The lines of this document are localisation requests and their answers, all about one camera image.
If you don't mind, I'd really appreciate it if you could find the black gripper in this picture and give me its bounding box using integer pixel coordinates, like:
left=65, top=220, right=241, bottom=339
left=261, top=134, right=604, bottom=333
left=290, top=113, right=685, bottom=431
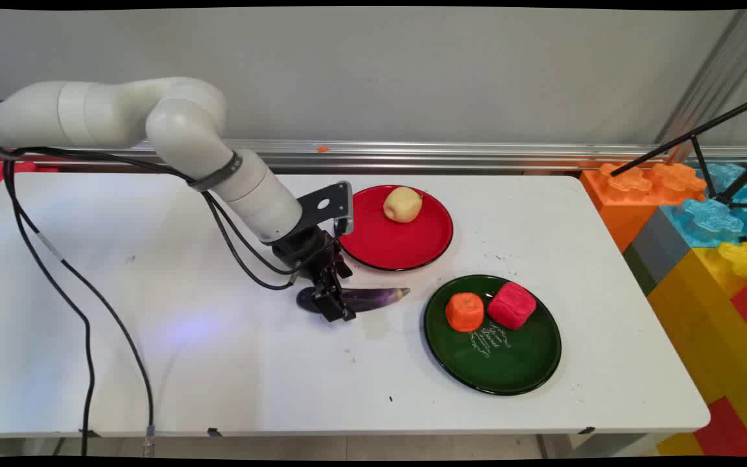
left=272, top=222, right=357, bottom=323

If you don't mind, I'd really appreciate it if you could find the orange toy fruit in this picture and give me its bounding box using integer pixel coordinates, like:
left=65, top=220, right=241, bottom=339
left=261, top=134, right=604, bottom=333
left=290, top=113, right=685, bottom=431
left=445, top=293, right=485, bottom=333

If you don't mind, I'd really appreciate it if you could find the purple toy eggplant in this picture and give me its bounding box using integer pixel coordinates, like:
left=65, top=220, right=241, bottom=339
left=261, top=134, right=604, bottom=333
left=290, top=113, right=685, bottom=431
left=296, top=286, right=411, bottom=315

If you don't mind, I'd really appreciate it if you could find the red plate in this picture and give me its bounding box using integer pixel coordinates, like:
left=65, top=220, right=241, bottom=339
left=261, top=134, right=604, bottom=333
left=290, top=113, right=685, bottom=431
left=337, top=185, right=455, bottom=272

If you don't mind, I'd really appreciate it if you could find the yellow toy apple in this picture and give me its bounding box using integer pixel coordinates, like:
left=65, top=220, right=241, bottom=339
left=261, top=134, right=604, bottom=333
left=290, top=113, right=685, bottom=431
left=383, top=186, right=423, bottom=224

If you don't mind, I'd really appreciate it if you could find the red toy fruit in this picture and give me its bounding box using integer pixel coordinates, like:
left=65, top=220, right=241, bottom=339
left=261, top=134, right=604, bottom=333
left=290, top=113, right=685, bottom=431
left=486, top=281, right=537, bottom=330

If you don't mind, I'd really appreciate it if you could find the dark green plate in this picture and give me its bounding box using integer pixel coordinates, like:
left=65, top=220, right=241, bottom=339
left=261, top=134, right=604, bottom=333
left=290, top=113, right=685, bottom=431
left=423, top=274, right=562, bottom=396

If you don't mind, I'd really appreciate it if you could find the large orange building block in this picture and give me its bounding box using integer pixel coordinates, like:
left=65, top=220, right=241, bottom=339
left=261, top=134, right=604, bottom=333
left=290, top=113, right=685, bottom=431
left=579, top=162, right=709, bottom=254

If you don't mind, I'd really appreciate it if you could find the large grey building block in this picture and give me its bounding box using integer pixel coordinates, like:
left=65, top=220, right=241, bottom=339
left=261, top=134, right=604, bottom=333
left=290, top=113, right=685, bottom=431
left=622, top=207, right=693, bottom=296

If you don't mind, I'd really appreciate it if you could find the large yellow building block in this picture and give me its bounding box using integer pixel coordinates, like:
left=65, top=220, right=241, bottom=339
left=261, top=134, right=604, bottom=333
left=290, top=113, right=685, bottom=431
left=646, top=241, right=747, bottom=457

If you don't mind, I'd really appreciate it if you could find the large blue building block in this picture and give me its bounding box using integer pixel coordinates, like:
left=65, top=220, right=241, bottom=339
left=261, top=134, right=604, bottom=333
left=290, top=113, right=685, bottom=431
left=661, top=162, right=747, bottom=248

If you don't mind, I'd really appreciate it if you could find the black tripod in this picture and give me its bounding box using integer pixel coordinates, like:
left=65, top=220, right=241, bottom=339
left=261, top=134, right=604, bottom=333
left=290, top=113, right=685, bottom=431
left=610, top=91, right=747, bottom=210

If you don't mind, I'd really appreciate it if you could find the grey metal camera bracket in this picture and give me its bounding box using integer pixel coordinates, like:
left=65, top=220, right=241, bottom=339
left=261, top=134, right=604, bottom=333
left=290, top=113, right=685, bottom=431
left=294, top=181, right=355, bottom=238

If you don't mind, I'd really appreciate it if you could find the black strap on forearm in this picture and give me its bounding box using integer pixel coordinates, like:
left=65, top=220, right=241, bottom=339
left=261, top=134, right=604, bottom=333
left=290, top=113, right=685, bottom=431
left=187, top=152, right=244, bottom=193

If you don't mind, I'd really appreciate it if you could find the aluminium rail along wall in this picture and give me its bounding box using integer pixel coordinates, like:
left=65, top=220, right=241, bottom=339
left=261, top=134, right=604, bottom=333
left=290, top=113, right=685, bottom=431
left=0, top=139, right=747, bottom=174

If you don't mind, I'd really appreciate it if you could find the black cable with white label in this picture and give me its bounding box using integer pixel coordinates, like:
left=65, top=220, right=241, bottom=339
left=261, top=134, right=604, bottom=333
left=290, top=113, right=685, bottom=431
left=3, top=146, right=296, bottom=456

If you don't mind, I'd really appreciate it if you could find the plain black cable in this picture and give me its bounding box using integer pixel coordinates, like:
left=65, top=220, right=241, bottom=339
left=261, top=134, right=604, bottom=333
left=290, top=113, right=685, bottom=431
left=3, top=146, right=338, bottom=456

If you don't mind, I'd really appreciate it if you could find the slanted aluminium post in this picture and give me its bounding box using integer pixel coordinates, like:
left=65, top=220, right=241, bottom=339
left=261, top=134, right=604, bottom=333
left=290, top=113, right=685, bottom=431
left=655, top=9, right=747, bottom=164

